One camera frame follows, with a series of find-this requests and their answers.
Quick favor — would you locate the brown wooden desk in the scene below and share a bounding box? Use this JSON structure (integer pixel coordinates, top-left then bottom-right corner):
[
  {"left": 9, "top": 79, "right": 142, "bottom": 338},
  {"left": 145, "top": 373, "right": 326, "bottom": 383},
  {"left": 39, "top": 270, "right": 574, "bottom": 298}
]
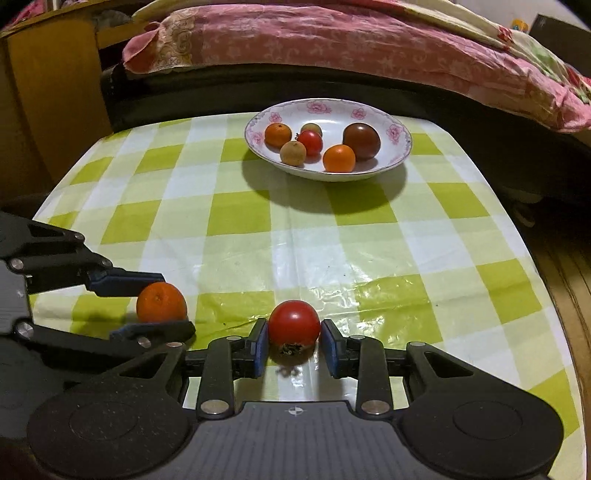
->
[{"left": 0, "top": 14, "right": 139, "bottom": 217}]

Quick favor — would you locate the green checked tablecloth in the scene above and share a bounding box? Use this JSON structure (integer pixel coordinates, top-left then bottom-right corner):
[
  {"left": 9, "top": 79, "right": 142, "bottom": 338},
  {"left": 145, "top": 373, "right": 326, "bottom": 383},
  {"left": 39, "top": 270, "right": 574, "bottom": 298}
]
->
[{"left": 31, "top": 111, "right": 585, "bottom": 462}]

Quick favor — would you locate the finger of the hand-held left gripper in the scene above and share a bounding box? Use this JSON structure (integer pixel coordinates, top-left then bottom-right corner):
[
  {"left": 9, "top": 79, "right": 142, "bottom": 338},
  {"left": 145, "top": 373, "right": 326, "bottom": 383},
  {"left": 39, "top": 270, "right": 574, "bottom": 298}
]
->
[
  {"left": 14, "top": 320, "right": 197, "bottom": 370},
  {"left": 0, "top": 211, "right": 166, "bottom": 297}
]

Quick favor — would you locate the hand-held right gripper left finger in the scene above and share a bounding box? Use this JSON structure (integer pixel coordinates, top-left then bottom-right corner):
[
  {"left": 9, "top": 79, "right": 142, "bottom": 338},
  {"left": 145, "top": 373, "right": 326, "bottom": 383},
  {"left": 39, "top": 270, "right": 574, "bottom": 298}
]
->
[{"left": 106, "top": 318, "right": 269, "bottom": 418}]

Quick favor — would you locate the white floral rim plate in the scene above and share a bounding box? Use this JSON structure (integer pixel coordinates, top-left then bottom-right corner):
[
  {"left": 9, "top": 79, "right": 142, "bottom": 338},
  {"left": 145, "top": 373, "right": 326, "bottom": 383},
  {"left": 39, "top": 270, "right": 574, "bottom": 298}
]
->
[{"left": 244, "top": 99, "right": 413, "bottom": 182}]

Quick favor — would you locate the small red cherry tomato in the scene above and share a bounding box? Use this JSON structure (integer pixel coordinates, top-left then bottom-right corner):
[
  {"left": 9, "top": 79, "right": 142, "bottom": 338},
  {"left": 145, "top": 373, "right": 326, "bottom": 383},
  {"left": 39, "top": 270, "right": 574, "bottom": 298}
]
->
[{"left": 296, "top": 130, "right": 323, "bottom": 157}]

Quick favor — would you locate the small orange mandarin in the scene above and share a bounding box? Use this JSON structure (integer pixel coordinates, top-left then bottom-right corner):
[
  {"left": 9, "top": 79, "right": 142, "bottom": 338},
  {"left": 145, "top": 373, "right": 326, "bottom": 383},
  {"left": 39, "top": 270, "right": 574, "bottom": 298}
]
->
[
  {"left": 136, "top": 282, "right": 188, "bottom": 324},
  {"left": 322, "top": 144, "right": 356, "bottom": 173},
  {"left": 264, "top": 123, "right": 293, "bottom": 149}
]

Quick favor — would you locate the bed with pink floral quilt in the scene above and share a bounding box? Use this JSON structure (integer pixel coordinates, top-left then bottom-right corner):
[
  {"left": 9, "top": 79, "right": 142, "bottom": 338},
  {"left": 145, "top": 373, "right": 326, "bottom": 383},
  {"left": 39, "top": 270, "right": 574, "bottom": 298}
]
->
[{"left": 122, "top": 0, "right": 591, "bottom": 134}]

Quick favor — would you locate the white item in desk shelf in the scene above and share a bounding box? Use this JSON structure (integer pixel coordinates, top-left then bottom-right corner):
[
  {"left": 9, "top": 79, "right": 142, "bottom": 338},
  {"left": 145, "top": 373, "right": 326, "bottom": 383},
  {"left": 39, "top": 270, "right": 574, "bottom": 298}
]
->
[{"left": 95, "top": 11, "right": 132, "bottom": 33}]

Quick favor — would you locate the pink patterned cloth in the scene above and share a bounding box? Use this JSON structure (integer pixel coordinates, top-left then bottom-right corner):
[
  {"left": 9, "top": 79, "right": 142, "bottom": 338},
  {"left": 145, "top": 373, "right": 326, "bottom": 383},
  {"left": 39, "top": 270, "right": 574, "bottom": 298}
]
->
[{"left": 9, "top": 0, "right": 52, "bottom": 28}]

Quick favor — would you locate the dark wooden headboard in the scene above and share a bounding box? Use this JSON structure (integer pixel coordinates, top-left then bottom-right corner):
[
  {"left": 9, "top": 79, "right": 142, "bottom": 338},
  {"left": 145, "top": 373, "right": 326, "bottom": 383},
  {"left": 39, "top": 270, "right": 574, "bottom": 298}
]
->
[{"left": 531, "top": 14, "right": 591, "bottom": 42}]

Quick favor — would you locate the dark brown tomato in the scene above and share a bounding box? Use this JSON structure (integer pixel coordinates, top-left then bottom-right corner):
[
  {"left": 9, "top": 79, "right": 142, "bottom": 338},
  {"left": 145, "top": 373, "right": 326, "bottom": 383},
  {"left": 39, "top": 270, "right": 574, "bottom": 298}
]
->
[{"left": 342, "top": 123, "right": 382, "bottom": 161}]

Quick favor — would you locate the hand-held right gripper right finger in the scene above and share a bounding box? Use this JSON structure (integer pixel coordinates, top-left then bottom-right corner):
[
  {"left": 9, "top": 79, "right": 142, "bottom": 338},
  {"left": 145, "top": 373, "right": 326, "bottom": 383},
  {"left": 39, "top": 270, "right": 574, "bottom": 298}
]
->
[{"left": 322, "top": 318, "right": 481, "bottom": 417}]

